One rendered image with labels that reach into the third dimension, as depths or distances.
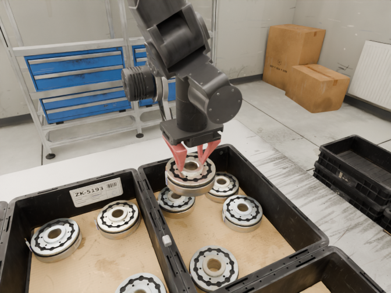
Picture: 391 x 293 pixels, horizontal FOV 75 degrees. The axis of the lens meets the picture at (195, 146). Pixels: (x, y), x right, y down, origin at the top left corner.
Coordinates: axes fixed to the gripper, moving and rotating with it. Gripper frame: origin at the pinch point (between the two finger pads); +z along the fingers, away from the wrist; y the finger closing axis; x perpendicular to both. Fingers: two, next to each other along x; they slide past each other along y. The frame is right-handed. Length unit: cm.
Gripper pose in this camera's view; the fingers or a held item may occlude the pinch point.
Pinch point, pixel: (190, 163)
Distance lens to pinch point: 51.7
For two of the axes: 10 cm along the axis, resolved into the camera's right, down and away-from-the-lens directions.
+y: 8.7, -2.6, 4.2
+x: -4.9, -5.1, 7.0
